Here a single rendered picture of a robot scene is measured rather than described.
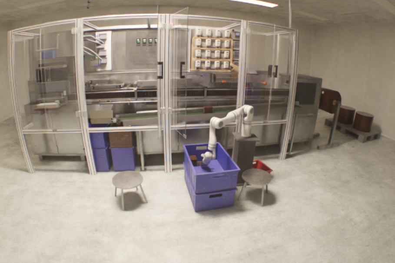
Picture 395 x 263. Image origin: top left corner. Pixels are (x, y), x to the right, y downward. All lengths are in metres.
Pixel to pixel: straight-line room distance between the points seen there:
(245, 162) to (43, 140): 2.60
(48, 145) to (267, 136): 3.13
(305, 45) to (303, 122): 4.21
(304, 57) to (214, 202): 6.05
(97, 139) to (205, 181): 1.35
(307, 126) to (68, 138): 3.55
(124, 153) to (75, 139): 0.74
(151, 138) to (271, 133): 1.73
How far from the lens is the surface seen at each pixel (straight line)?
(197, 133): 2.70
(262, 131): 3.05
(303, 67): 7.22
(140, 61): 2.70
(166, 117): 2.23
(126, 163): 2.55
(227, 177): 1.81
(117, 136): 2.41
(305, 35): 7.28
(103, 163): 2.60
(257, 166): 2.71
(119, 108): 2.82
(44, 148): 3.14
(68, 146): 2.94
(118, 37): 2.74
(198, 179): 1.73
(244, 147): 2.14
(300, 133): 3.49
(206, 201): 1.90
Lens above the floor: 1.34
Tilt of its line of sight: 16 degrees down
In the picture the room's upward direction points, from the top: 2 degrees clockwise
